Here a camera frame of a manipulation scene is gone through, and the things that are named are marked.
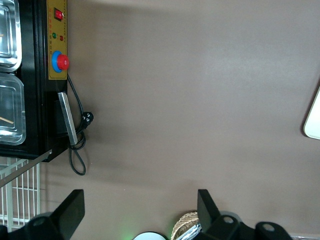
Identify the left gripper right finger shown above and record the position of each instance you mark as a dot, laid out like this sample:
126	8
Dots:
212	225

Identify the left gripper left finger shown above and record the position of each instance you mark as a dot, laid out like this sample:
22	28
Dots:
65	217

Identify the aluminium foil tray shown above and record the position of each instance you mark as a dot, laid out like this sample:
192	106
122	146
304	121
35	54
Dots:
191	232

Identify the beige plastic serving tray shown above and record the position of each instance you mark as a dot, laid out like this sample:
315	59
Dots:
313	120

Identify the light woven oval basket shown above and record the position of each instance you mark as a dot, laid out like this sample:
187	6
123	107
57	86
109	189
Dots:
182	222

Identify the thin metal strip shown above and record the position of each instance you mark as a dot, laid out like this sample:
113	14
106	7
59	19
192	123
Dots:
27	166

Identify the wooden skewer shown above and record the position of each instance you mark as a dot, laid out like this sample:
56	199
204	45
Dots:
6	120

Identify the black sealing machine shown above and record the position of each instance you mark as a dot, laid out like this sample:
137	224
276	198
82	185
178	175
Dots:
35	100

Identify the steel fryer pan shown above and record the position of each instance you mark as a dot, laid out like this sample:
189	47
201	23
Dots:
11	37
12	107

